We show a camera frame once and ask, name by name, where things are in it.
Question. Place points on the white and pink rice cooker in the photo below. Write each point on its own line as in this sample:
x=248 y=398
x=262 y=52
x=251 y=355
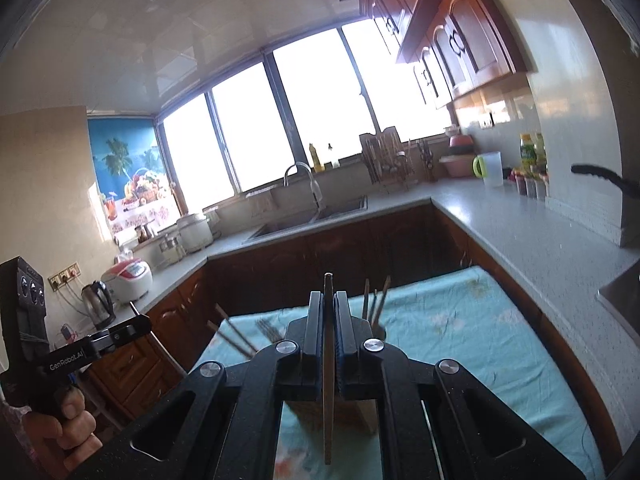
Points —
x=127 y=280

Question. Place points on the palm tree printed blind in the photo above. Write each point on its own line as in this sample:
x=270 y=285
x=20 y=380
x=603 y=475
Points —
x=125 y=160

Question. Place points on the thin metal utensil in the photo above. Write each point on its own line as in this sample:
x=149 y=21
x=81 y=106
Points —
x=170 y=355

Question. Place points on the wooden base cabinets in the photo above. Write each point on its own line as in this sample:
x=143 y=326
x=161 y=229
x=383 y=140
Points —
x=325 y=255

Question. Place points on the wall socket strip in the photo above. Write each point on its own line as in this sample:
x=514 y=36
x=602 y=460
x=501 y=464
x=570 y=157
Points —
x=64 y=276

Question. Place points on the wall outlet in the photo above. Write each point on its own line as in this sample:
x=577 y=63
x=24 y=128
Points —
x=488 y=121

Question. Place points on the white bowl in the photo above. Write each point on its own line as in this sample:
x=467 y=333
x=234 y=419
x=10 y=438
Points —
x=452 y=130

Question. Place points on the pink lidded container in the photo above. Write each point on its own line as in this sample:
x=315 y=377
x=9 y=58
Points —
x=461 y=144

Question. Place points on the kitchen window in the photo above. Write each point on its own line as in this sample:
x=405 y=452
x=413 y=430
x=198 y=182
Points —
x=300 y=110

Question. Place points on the white cooking pot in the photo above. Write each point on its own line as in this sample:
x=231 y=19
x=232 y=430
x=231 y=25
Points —
x=195 y=232

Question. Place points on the metal fork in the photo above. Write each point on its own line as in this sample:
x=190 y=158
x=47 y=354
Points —
x=270 y=332

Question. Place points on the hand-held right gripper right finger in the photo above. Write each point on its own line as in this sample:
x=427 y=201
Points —
x=341 y=350

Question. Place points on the steel kitchen sink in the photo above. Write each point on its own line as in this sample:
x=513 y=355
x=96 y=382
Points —
x=305 y=220

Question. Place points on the pink plastic basin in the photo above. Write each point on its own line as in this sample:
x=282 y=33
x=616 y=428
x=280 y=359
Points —
x=456 y=166

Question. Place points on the steel electric kettle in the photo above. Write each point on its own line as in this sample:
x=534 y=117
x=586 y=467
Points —
x=98 y=305

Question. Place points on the wooden utensil holder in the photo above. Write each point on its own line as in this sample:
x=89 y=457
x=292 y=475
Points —
x=355 y=415

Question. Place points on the yellow detergent bottle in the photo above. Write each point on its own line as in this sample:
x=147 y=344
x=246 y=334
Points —
x=317 y=159

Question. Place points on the white spice jar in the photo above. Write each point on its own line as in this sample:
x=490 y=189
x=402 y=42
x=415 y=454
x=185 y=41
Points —
x=531 y=187
x=542 y=189

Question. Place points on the wooden wall cabinets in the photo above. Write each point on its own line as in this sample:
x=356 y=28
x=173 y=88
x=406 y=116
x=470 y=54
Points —
x=460 y=40

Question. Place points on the chrome faucet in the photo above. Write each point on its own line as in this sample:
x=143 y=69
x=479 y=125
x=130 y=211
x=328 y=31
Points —
x=307 y=180

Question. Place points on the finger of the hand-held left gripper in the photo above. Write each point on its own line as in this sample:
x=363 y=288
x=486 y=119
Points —
x=122 y=332

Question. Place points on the yellow oil bottle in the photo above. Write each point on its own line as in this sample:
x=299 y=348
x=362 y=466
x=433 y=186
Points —
x=527 y=152

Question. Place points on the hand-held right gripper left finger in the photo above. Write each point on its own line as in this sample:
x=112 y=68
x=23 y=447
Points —
x=315 y=340

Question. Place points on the blue floral tablecloth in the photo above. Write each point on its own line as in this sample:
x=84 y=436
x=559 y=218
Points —
x=450 y=320

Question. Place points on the glass jar with lid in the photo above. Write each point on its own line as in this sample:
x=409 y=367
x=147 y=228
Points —
x=172 y=250

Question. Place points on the person's left hand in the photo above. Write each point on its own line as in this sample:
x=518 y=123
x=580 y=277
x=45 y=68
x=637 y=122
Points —
x=75 y=420

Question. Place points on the dark red spice jar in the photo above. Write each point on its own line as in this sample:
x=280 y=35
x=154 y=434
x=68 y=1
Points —
x=521 y=185

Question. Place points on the steel cooktop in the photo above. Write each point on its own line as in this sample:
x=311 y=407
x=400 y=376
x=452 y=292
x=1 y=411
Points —
x=622 y=295

